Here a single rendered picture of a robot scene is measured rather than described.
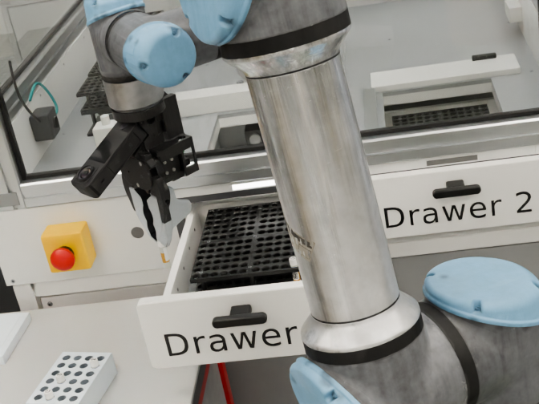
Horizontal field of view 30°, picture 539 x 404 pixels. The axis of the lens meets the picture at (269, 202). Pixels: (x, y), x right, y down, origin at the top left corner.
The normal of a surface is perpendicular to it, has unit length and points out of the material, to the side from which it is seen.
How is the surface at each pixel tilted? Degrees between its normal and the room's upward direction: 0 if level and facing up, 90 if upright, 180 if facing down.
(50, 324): 0
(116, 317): 0
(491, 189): 90
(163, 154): 91
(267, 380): 90
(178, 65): 91
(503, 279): 7
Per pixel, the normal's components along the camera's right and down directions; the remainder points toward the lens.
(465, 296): -0.07, -0.92
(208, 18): -0.88, 0.24
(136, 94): 0.24, 0.41
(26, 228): -0.07, 0.46
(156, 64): 0.49, 0.32
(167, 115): 0.66, 0.24
